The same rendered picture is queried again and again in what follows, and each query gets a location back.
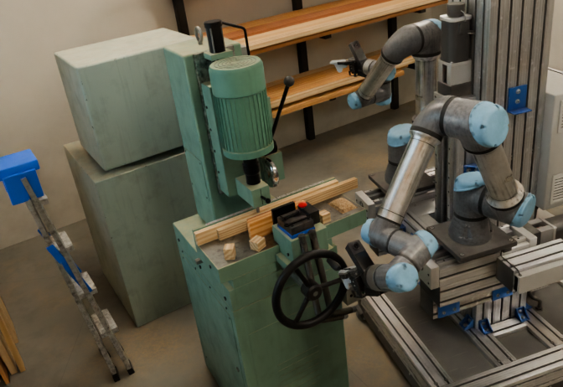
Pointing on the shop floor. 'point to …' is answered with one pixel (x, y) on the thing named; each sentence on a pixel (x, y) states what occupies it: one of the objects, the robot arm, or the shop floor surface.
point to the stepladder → (59, 249)
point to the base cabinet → (266, 337)
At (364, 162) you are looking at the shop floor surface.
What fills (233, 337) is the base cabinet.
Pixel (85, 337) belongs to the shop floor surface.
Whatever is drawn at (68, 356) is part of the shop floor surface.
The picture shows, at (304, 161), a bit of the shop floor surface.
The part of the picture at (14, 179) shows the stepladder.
